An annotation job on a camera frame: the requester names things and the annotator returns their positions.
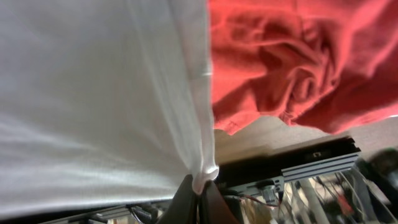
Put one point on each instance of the red t-shirt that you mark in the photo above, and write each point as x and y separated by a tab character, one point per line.
325	64

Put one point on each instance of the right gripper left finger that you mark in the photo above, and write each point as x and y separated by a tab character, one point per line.
183	208

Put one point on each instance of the aluminium frame rail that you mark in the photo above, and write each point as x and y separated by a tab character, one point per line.
251	176

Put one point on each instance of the white printed t-shirt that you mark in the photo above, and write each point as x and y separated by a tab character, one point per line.
103	102

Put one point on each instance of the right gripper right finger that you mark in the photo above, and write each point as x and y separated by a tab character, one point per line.
213	208

